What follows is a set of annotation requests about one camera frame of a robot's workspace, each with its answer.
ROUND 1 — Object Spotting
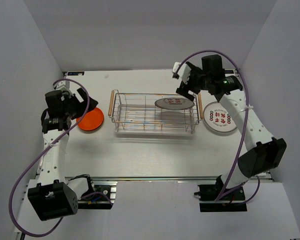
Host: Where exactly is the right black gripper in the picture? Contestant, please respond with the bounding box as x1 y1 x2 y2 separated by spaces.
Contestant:
176 63 211 101

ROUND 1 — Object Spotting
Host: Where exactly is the white printed plate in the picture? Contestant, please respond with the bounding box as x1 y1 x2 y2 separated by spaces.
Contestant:
154 97 195 111
203 101 237 134

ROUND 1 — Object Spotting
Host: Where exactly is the orange plate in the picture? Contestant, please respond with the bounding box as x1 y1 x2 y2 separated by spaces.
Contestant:
76 107 105 132

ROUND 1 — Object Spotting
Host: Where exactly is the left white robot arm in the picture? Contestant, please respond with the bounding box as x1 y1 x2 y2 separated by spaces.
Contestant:
27 87 98 221

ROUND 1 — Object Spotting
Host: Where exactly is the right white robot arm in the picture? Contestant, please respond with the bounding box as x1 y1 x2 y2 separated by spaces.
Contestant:
172 53 287 200

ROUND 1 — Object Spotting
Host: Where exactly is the left blue label sticker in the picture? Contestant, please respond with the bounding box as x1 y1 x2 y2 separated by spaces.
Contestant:
67 71 85 76

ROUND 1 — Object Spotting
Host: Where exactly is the blue label sticker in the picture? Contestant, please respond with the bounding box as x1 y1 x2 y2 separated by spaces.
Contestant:
67 71 85 76
224 69 235 75

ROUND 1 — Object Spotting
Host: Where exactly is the right blue label sticker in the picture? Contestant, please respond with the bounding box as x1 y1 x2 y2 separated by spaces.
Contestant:
224 69 235 75

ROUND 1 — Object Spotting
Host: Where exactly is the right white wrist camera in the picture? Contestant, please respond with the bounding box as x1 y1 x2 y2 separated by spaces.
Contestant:
172 62 191 84

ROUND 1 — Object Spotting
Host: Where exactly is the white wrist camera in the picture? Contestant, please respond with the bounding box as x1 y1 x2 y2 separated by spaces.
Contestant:
52 79 71 94
172 62 191 84

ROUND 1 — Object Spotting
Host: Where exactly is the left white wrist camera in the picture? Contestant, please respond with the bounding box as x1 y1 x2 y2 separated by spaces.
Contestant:
52 79 71 94

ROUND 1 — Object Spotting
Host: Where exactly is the wire dish rack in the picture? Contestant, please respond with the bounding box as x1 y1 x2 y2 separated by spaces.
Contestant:
108 90 203 136

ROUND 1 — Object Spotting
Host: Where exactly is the aluminium rail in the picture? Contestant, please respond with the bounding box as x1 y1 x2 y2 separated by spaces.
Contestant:
64 175 273 182

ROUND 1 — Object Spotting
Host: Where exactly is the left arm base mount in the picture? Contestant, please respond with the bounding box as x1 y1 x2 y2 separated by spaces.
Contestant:
78 181 117 210

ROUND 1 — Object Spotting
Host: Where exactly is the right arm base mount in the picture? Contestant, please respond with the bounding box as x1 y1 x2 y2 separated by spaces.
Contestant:
193 184 248 213

